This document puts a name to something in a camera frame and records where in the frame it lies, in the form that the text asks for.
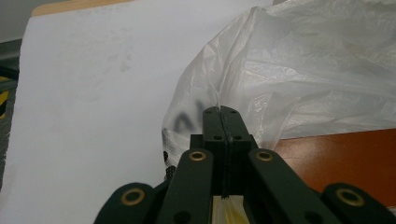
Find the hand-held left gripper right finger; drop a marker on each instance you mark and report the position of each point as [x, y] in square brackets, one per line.
[236, 140]

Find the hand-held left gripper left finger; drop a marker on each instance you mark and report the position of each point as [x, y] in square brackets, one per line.
[213, 140]

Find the translucent plastic shopping bag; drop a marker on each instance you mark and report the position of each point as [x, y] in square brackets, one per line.
[295, 77]

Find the white table sheet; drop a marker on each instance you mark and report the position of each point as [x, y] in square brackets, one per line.
[93, 109]

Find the yellow black floor tape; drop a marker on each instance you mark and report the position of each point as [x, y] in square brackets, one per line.
[3, 99]

